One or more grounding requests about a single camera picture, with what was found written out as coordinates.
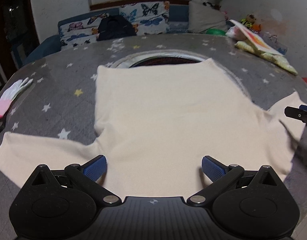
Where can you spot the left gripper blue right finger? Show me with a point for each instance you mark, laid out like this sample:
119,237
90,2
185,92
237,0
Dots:
223,177

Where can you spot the round induction cooker inset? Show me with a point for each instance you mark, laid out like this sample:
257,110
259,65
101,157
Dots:
159,57

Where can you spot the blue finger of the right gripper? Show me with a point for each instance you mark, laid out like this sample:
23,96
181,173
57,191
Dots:
299,113

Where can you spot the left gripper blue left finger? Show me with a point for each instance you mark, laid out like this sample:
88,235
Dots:
85,177

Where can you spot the black backpack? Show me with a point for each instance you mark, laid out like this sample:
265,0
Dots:
114,27

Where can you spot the grey white pillow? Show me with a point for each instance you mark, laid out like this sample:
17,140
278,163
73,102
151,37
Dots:
202,17

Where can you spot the grey star-patterned table cover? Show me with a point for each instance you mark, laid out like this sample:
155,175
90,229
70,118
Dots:
63,96

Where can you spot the blue sofa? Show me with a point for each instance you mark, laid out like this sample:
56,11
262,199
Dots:
178,23

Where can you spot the white orange paper booklet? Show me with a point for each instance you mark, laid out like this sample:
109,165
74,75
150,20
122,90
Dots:
255,39

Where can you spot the green round bowl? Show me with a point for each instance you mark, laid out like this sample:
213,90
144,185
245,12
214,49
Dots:
217,32

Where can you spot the yellow black plush toy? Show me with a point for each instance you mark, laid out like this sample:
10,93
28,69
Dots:
250,22

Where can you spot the white plastic bag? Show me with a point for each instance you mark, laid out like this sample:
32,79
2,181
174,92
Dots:
235,33

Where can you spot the yellow patterned cloth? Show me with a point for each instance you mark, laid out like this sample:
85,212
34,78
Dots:
278,60

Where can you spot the white pink work glove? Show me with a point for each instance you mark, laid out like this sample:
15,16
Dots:
11,93

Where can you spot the butterfly print cushion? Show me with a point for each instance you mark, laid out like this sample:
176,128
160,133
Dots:
138,19

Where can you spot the cream white sweater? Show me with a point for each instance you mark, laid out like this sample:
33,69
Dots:
154,126

